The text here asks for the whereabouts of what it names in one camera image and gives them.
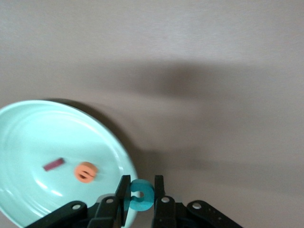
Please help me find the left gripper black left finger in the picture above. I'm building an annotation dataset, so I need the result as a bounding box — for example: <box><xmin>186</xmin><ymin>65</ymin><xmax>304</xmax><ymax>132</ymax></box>
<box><xmin>26</xmin><ymin>175</ymin><xmax>131</xmax><ymax>228</ymax></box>

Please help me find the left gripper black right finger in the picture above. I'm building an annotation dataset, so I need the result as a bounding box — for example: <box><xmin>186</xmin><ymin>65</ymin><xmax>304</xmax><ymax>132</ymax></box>
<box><xmin>152</xmin><ymin>175</ymin><xmax>243</xmax><ymax>228</ymax></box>

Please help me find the teal foam letter c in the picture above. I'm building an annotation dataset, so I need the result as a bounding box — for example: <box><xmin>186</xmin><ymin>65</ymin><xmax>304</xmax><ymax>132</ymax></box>
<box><xmin>125</xmin><ymin>178</ymin><xmax>155</xmax><ymax>212</ymax></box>

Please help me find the orange foam letter e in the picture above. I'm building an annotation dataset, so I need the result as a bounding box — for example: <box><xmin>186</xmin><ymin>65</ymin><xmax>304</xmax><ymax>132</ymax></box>
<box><xmin>74</xmin><ymin>161</ymin><xmax>98</xmax><ymax>184</ymax></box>

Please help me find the dark red foam letter i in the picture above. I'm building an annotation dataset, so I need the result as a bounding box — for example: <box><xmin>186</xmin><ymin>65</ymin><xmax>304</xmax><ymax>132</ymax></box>
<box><xmin>43</xmin><ymin>158</ymin><xmax>65</xmax><ymax>172</ymax></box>

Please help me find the green round plate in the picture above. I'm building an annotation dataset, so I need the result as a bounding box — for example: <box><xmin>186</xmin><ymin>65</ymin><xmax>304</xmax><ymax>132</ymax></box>
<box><xmin>0</xmin><ymin>99</ymin><xmax>140</xmax><ymax>228</ymax></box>

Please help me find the brown table cover sheet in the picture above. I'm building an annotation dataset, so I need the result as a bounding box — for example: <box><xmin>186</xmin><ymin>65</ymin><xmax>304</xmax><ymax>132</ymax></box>
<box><xmin>0</xmin><ymin>0</ymin><xmax>304</xmax><ymax>228</ymax></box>

